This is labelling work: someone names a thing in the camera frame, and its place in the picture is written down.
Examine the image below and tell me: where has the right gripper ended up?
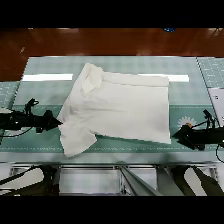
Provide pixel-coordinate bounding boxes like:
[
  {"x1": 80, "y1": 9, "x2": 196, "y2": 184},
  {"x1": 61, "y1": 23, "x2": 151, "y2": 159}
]
[{"x1": 181, "y1": 125, "x2": 207, "y2": 152}]

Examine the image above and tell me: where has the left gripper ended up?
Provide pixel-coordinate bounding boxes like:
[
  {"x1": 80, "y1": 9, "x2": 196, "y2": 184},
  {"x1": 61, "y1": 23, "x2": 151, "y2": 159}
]
[{"x1": 32, "y1": 110, "x2": 55, "y2": 134}]

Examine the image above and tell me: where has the white shirt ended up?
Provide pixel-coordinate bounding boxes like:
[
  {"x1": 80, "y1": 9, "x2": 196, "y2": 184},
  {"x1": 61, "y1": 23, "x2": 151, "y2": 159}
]
[{"x1": 57, "y1": 62, "x2": 172, "y2": 158}]

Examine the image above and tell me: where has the white garment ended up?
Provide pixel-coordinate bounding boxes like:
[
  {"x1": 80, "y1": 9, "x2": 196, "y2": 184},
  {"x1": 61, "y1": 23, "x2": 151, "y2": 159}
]
[{"x1": 208, "y1": 87, "x2": 224, "y2": 127}]

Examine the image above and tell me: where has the black cable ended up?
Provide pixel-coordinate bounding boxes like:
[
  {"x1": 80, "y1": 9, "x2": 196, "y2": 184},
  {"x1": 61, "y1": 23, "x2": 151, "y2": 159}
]
[
  {"x1": 214, "y1": 142, "x2": 224, "y2": 164},
  {"x1": 0, "y1": 126, "x2": 35, "y2": 139}
]

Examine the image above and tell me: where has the silver frame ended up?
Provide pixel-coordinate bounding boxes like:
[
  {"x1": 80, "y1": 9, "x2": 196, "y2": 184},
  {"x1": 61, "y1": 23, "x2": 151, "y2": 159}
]
[{"x1": 0, "y1": 151, "x2": 224, "y2": 197}]

